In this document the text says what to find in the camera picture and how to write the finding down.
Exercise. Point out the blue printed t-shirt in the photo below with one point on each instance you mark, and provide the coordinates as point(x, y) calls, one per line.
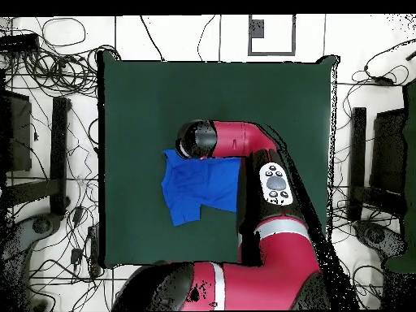
point(201, 185)

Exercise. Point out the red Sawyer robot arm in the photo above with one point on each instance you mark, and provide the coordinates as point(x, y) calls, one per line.
point(247, 139)

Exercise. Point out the dark green table cloth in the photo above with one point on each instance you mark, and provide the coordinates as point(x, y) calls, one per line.
point(146, 97)

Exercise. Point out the black power adapter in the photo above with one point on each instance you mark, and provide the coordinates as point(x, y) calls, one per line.
point(78, 214)
point(76, 255)

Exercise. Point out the black power strip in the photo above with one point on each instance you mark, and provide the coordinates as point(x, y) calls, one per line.
point(19, 42)
point(94, 250)

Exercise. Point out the dark square floor tag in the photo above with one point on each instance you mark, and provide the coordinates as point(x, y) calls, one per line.
point(256, 28)

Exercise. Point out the gray office chair base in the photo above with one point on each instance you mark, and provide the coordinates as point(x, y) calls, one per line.
point(42, 225)
point(377, 235)

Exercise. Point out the black box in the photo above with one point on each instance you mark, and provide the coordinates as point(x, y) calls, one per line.
point(16, 130)
point(388, 149)

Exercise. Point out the green cloth on side table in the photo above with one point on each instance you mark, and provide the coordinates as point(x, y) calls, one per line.
point(410, 162)

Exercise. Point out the black stand frame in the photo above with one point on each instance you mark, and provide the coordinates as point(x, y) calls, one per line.
point(59, 146)
point(357, 146)

